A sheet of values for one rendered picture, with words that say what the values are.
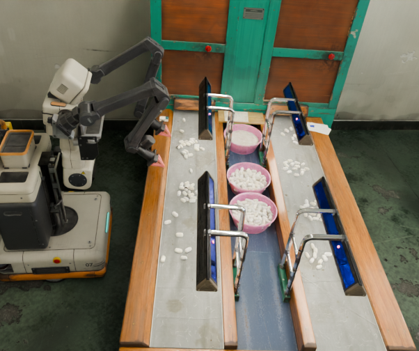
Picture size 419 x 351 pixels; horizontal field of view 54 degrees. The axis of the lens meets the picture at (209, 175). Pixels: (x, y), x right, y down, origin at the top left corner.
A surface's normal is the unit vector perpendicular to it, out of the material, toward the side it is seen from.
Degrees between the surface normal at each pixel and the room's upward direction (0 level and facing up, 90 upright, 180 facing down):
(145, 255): 0
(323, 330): 0
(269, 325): 0
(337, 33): 90
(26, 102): 90
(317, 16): 90
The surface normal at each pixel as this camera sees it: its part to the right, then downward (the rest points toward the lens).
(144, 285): 0.07, -0.77
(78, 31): 0.11, 0.64
